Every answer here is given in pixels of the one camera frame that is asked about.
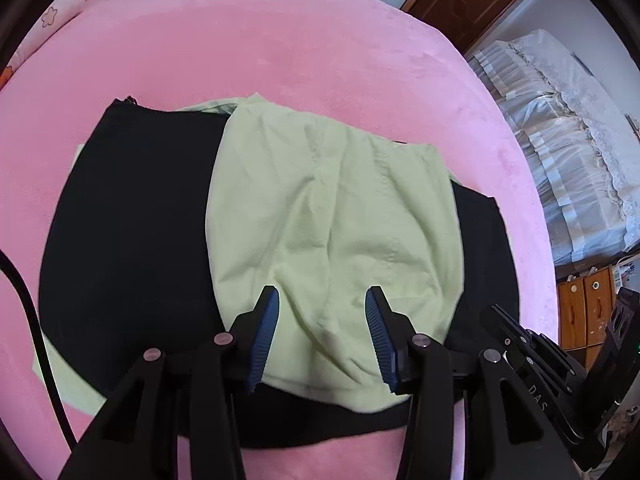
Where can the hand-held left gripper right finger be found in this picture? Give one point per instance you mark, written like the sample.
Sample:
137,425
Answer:
380,340

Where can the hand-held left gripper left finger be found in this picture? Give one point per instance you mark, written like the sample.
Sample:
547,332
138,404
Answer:
263,340

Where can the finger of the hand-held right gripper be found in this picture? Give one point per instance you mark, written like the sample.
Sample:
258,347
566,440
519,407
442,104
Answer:
540,350

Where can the green and black hooded jacket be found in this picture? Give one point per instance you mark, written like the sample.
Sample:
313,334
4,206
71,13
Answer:
330,220

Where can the small wooden cabinet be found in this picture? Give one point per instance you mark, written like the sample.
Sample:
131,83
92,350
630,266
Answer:
585,310

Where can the pink bed blanket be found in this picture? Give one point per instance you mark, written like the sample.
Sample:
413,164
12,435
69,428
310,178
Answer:
280,50

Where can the pink flower print pillow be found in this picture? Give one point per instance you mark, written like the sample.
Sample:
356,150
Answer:
37,35

